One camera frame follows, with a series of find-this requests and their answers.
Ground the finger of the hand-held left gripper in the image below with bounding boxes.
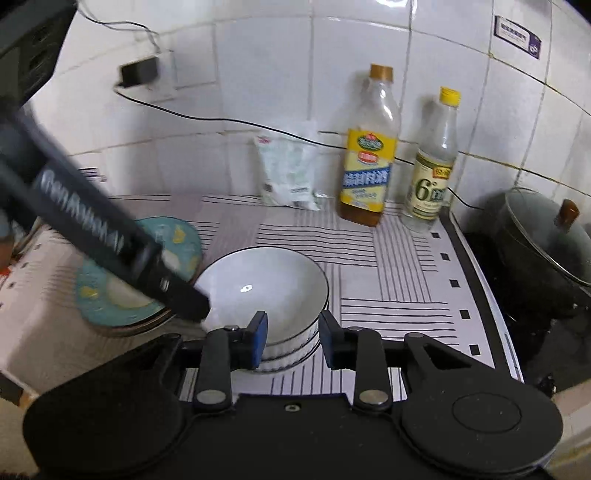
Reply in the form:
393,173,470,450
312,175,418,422
137,249,212,322

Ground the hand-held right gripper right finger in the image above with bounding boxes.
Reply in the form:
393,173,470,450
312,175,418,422
318,310,468,415

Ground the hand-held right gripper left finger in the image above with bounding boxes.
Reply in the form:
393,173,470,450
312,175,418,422
122,311,270,415

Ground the teal plate yellow print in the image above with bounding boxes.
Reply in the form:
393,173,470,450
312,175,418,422
75,216,204,328

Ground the striped table cover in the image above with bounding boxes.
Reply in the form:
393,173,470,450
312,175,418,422
106,194,526,402

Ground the black power adapter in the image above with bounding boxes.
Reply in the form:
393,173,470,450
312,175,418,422
119,56,161,88

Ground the clear plastic bag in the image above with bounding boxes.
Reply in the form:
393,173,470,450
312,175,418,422
254,120,324,212

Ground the oil bottle yellow label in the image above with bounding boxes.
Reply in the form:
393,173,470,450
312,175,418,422
339,64,400,228

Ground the clear vinegar bottle yellow cap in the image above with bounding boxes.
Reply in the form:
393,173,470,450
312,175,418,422
402,86,461,233

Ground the black stove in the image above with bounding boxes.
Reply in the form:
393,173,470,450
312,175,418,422
462,228,591,398

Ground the black pot glass lid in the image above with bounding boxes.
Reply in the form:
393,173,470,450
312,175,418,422
489,187,591,319

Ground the black cable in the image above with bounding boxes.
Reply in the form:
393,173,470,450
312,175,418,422
113,83,483,210

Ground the white wall socket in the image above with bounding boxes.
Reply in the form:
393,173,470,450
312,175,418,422
154,50,180,99

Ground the wall sticker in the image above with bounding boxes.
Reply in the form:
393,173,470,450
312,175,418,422
493,15,542,59

